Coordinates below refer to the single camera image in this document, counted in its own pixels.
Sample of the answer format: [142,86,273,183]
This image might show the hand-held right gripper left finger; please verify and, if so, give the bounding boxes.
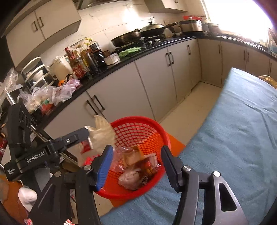
[28,145,114,225]

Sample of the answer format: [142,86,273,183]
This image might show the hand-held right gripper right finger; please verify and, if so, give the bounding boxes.
[161,145,250,225]

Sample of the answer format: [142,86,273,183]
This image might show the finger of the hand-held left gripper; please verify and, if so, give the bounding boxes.
[50,127,91,156]

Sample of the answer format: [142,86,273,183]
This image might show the clear plastic bag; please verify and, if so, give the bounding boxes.
[113,146,139,173]
[18,87,54,113]

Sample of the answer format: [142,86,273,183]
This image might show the red snack wrapper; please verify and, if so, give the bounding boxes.
[140,154,162,184]

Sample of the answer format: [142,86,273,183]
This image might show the white tissue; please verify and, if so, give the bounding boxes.
[118,169,144,190]

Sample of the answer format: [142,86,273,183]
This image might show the white red-printed plastic bag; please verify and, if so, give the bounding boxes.
[78,115,116,165]

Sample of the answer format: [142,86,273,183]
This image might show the red plastic basket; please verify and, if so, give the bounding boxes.
[87,116,171,200]

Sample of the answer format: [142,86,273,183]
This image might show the white crumpled cloth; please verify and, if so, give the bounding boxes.
[18,187,38,212]

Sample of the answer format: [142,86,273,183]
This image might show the pink white plastic bag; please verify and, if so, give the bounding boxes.
[52,78,83,106]

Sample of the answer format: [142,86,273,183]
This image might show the blue tablecloth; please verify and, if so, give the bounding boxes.
[101,67,277,225]

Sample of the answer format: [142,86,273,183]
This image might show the red-label sauce bottle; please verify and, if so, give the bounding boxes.
[65,47,85,79]

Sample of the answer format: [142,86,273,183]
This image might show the white electric kettle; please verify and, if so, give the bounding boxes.
[49,56,72,81]

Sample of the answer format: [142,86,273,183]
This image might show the white dish rack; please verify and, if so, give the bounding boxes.
[20,57,59,91]

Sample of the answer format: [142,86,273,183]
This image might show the dark oil bottle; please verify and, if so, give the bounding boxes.
[81,44,98,74]

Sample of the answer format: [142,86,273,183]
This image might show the grey kitchen cabinets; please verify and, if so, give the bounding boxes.
[43,36,277,139]

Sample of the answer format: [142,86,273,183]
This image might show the small white counter box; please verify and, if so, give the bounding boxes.
[104,53,121,65]

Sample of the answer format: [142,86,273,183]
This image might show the black-label soy sauce bottle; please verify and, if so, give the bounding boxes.
[88,38,107,66]

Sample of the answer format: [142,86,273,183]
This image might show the green vegetables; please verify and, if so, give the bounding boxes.
[119,46,141,58]

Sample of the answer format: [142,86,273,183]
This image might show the dark frying pan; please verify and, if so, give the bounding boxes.
[110,29,142,48]

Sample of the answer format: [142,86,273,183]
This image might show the gas stove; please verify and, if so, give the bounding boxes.
[115,36,168,52]

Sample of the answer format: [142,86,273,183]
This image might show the yellow plastic container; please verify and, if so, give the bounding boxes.
[258,75,277,89]

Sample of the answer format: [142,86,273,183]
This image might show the wok with lid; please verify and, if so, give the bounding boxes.
[140,21,178,38]

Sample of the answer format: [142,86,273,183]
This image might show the range hood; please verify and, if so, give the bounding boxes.
[77,0,122,9]

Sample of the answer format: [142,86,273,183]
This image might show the silver rice cooker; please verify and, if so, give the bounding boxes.
[180,19,204,36]

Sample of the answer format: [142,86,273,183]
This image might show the dark cooking pot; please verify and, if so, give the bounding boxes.
[203,19,222,36]

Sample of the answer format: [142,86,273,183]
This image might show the kitchen window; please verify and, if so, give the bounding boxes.
[203,0,273,45]

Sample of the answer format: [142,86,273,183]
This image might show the large upper wall cabinet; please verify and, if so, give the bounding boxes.
[4,0,83,66]

